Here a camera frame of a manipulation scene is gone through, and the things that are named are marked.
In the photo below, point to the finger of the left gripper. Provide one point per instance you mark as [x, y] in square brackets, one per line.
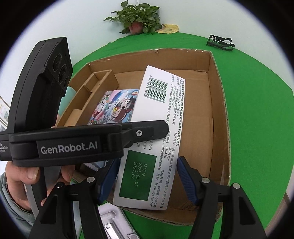
[134, 132]

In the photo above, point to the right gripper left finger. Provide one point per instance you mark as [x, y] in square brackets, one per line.
[70, 208]

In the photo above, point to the colourful children's book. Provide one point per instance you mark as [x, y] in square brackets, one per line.
[115, 107]

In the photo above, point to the white green medicine box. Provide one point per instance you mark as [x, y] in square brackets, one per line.
[148, 167]

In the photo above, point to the white folding phone stand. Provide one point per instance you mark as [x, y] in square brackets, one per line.
[114, 221]

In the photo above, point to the pastel plush toy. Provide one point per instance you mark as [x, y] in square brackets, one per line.
[65, 101]

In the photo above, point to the person's left hand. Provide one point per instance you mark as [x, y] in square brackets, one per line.
[16, 177]

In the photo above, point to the person's left sleeve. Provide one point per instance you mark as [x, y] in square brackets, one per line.
[22, 218]

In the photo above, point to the brown cardboard box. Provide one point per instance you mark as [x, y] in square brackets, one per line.
[205, 141]

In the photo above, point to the cardboard divider insert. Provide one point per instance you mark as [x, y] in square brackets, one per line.
[89, 91]

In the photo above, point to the yellow cloth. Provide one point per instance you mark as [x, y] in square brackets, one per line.
[168, 29]

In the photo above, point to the green table cloth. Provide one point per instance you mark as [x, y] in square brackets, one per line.
[260, 110]

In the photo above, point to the potted plant red pot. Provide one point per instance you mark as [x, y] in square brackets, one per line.
[136, 18]

